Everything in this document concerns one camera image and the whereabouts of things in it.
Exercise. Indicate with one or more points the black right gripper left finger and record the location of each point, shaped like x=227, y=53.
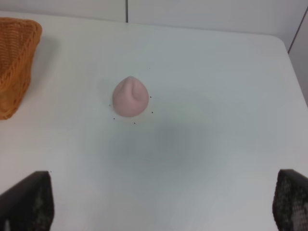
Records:
x=28, y=205

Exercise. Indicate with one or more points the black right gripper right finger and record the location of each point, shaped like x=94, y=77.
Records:
x=290, y=203

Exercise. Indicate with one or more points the pink peach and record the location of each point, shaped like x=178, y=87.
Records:
x=130, y=97

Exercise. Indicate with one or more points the orange wicker basket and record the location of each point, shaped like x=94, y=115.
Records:
x=19, y=39

